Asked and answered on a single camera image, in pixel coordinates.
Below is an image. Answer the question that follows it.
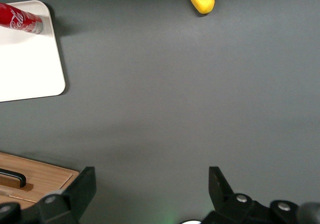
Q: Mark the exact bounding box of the wooden drawer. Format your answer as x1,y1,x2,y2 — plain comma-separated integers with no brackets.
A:
0,155,74,209

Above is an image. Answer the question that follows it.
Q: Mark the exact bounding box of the wooden drawer cabinet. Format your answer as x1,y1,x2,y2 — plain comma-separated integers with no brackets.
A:
0,151,81,209

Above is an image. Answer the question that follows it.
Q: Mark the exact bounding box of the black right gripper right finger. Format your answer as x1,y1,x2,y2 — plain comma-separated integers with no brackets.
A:
201,166,271,224

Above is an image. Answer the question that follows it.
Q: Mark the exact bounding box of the white plastic tray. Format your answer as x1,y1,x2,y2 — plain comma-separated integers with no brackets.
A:
0,0,67,103

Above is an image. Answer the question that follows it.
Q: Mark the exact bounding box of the black metal drawer handle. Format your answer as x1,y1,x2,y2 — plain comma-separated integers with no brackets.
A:
0,168,27,188

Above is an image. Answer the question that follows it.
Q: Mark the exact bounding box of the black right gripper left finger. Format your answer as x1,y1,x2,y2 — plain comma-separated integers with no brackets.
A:
37,166,97,224

